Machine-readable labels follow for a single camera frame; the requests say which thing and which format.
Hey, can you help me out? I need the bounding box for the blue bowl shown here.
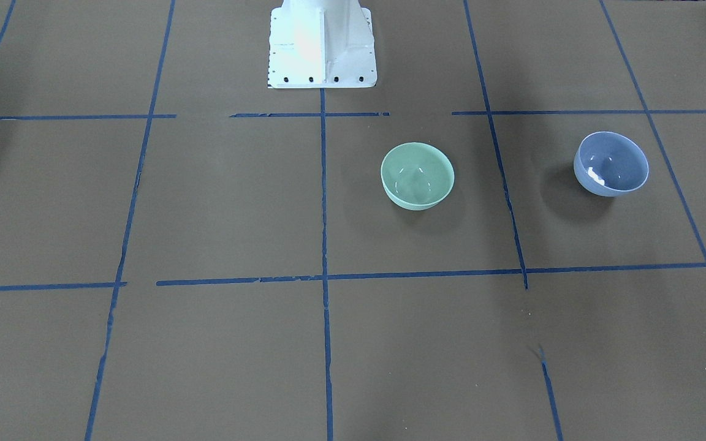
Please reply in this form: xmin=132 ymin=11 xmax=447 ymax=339
xmin=572 ymin=131 xmax=650 ymax=197

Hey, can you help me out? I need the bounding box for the green bowl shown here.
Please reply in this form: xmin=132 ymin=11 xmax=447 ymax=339
xmin=380 ymin=142 xmax=455 ymax=211

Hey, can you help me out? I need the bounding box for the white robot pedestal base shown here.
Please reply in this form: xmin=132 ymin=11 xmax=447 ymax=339
xmin=267 ymin=1 xmax=378 ymax=89

